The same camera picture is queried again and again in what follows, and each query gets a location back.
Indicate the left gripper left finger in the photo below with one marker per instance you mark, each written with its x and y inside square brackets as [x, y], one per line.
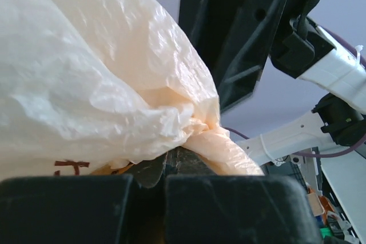
[119, 207]

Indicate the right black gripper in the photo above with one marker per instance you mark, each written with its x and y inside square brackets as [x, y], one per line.
[233, 38]

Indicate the translucent banana-print plastic bag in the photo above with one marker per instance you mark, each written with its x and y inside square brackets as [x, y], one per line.
[88, 84]

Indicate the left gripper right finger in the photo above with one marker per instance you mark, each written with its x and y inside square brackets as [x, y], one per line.
[201, 207]

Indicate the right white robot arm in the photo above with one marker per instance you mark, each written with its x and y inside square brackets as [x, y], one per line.
[302, 49]

